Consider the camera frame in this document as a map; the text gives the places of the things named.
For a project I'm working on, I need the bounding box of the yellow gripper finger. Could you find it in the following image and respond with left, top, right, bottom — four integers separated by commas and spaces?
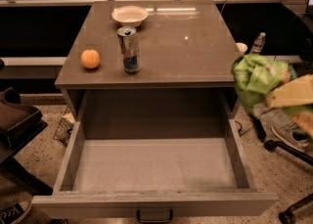
265, 75, 313, 108

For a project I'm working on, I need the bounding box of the green rice chip bag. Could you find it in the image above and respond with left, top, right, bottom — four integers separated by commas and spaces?
232, 54, 313, 138

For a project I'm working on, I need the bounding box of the grey cabinet with top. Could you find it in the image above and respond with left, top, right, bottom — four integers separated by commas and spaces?
56, 0, 241, 113

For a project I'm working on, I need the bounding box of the open grey top drawer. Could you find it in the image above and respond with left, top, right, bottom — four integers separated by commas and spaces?
33, 88, 278, 218

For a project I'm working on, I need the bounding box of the grey person shoe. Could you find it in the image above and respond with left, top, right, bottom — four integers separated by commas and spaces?
271, 125, 309, 152

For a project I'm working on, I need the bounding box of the clear plastic water bottle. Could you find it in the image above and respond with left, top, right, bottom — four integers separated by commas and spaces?
250, 32, 266, 54

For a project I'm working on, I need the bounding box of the small white paper cup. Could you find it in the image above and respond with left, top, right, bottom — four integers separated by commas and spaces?
236, 42, 247, 55

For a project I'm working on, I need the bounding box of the black office chair base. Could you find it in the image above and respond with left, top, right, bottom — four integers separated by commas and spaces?
252, 117, 313, 224

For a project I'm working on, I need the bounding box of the silver blue energy drink can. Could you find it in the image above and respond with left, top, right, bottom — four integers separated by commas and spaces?
117, 26, 141, 74

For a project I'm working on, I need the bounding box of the white paper bowl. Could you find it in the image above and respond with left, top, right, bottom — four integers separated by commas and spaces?
112, 6, 149, 27

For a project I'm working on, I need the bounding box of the orange fruit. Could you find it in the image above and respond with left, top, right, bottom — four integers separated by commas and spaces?
80, 50, 101, 69

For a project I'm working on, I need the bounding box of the dark brown chair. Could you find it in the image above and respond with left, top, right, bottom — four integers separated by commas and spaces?
0, 59, 54, 197

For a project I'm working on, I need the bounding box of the black white sneaker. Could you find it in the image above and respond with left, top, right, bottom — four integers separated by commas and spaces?
0, 201, 31, 224

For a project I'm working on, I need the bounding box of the black cable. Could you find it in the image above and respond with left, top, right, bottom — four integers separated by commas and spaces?
234, 119, 255, 138

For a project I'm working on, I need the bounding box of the black drawer handle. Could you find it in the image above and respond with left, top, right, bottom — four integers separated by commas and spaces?
136, 209, 174, 224

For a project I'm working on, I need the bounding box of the wire mesh basket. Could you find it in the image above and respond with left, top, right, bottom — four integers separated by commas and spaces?
53, 108, 75, 147

